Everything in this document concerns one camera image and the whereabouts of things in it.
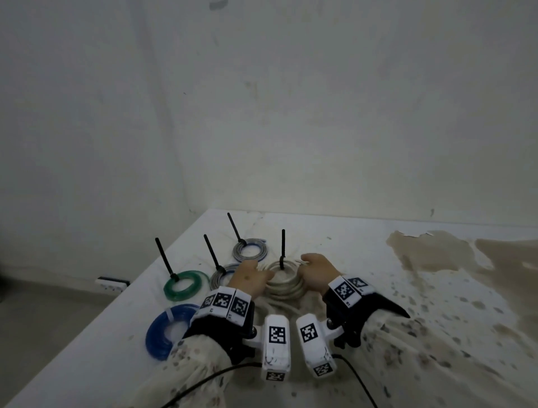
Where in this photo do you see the person's left hand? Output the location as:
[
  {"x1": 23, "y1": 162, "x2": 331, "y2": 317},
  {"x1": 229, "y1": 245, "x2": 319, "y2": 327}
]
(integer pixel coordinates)
[{"x1": 226, "y1": 259, "x2": 276, "y2": 302}]

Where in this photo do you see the person's right hand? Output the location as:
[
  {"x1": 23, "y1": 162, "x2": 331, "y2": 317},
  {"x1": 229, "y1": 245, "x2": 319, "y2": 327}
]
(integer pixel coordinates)
[{"x1": 297, "y1": 253, "x2": 342, "y2": 297}]

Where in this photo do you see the black right camera lead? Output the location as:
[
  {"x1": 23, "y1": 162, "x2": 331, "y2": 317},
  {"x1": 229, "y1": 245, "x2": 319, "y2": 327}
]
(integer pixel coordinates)
[{"x1": 332, "y1": 354, "x2": 379, "y2": 408}]

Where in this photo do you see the green wire coil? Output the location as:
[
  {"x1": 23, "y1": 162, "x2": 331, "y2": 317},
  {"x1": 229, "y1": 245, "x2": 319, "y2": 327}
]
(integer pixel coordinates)
[{"x1": 164, "y1": 270, "x2": 210, "y2": 302}]

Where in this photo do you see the black wristband with markers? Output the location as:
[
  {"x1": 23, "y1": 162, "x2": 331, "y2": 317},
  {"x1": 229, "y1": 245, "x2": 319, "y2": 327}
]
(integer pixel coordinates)
[
  {"x1": 322, "y1": 275, "x2": 411, "y2": 349},
  {"x1": 181, "y1": 286, "x2": 257, "y2": 365}
]

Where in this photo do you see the black left wristband with markers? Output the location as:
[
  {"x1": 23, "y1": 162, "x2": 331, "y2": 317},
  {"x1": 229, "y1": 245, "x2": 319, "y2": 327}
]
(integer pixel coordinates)
[{"x1": 181, "y1": 286, "x2": 257, "y2": 365}]

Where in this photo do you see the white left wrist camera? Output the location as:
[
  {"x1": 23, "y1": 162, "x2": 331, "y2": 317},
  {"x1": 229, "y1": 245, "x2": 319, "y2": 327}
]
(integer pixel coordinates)
[{"x1": 261, "y1": 314, "x2": 292, "y2": 382}]

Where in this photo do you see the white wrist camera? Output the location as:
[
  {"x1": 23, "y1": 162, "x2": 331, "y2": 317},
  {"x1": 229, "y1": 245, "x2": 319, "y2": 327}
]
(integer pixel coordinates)
[
  {"x1": 261, "y1": 314, "x2": 292, "y2": 382},
  {"x1": 295, "y1": 313, "x2": 337, "y2": 378}
]

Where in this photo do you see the white wall power socket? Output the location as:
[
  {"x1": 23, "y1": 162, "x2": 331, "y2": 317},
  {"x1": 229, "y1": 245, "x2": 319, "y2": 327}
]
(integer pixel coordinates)
[{"x1": 95, "y1": 276, "x2": 128, "y2": 295}]

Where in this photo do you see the black right wristband with markers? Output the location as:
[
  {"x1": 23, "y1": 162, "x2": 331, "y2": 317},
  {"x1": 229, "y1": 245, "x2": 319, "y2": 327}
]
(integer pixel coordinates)
[{"x1": 322, "y1": 275, "x2": 411, "y2": 349}]

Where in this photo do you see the black camera lead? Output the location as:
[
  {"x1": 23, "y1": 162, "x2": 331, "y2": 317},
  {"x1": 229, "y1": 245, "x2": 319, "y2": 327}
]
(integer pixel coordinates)
[
  {"x1": 161, "y1": 362, "x2": 263, "y2": 408},
  {"x1": 332, "y1": 354, "x2": 379, "y2": 408}
]

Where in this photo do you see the thin clear cable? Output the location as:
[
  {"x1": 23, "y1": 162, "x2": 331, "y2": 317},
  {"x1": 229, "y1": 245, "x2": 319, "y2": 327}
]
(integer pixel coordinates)
[{"x1": 257, "y1": 259, "x2": 305, "y2": 308}]

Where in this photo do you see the clear blue-striped cable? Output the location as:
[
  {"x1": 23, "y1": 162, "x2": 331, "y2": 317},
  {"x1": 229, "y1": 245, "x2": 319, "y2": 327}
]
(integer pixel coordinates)
[
  {"x1": 209, "y1": 263, "x2": 241, "y2": 291},
  {"x1": 233, "y1": 238, "x2": 270, "y2": 261}
]

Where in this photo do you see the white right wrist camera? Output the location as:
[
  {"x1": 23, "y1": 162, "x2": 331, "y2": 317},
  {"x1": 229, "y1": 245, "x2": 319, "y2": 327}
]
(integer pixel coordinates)
[{"x1": 295, "y1": 313, "x2": 337, "y2": 378}]

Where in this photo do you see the blue wire coil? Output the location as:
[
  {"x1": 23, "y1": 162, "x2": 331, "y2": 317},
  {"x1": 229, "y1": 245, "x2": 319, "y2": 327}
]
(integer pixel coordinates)
[{"x1": 146, "y1": 304, "x2": 201, "y2": 361}]

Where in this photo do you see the person's left forearm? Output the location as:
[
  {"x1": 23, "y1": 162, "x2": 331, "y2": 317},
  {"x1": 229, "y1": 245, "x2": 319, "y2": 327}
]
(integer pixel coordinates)
[{"x1": 122, "y1": 336, "x2": 236, "y2": 408}]

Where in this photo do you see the person's right forearm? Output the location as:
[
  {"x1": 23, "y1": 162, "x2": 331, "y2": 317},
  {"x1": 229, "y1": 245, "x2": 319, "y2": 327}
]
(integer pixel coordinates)
[{"x1": 361, "y1": 313, "x2": 538, "y2": 408}]

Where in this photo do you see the black left camera lead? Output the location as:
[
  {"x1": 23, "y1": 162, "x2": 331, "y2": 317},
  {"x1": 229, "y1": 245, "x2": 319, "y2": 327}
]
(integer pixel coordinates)
[{"x1": 161, "y1": 362, "x2": 263, "y2": 408}]

